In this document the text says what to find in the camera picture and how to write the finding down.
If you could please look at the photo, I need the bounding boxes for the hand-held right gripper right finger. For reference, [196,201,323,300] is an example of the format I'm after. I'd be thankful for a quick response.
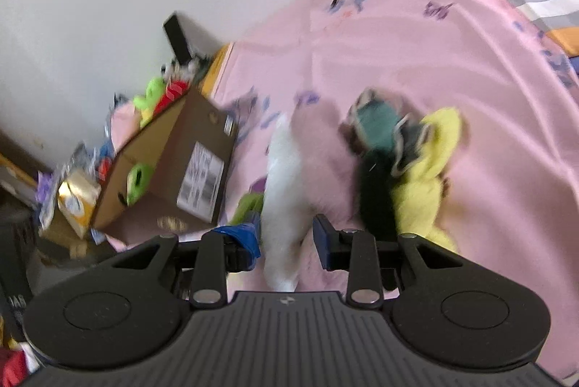
[312,213,466,308]

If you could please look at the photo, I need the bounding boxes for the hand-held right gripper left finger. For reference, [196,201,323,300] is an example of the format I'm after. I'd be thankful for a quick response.
[109,223,263,310]

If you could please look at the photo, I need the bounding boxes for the white plush toy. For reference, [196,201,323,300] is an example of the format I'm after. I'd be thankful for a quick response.
[261,111,313,293]

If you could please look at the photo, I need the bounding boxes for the black fuzzy plush toy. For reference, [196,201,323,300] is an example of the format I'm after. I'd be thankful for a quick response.
[353,147,401,243]

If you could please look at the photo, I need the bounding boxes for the pink fluffy plush toy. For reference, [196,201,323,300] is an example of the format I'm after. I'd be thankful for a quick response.
[289,104,363,293]

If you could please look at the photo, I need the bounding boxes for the yellow plush toy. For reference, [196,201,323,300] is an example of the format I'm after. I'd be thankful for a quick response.
[391,106,464,254]

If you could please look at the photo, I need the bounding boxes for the brown cardboard box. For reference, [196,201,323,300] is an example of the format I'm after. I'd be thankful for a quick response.
[90,84,240,247]

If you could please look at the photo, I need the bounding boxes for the green purple plush toy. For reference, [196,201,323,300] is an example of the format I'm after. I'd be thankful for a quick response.
[231,176,267,227]

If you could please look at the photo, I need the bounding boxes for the green frog plush toy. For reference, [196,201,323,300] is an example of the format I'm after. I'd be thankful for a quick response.
[133,77,168,127]
[126,163,155,207]

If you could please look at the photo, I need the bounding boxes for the colourful packets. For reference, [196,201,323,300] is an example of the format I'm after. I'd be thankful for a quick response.
[63,140,118,189]

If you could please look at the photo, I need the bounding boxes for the red plush toy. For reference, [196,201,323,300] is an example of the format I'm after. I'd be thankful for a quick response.
[154,80,191,114]

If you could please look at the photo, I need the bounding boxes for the gold white carton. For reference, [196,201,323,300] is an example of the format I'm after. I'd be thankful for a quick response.
[56,167,102,240]

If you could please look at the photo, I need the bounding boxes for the pink cloth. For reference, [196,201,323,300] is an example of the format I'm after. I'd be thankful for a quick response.
[109,102,145,152]

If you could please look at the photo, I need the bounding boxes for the panda plush toy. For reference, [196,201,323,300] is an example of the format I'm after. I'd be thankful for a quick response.
[164,59,200,82]

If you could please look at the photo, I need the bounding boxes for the black smartphone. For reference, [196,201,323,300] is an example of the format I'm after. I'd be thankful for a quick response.
[163,12,195,64]

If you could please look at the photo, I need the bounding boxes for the dark cabinet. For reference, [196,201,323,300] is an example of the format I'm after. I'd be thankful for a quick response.
[0,183,41,342]

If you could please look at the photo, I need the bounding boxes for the red cloth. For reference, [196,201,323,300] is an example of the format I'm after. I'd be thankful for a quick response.
[0,346,37,387]

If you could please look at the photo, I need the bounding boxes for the teal drawstring pouch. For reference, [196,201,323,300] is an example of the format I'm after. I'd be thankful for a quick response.
[339,88,408,152]

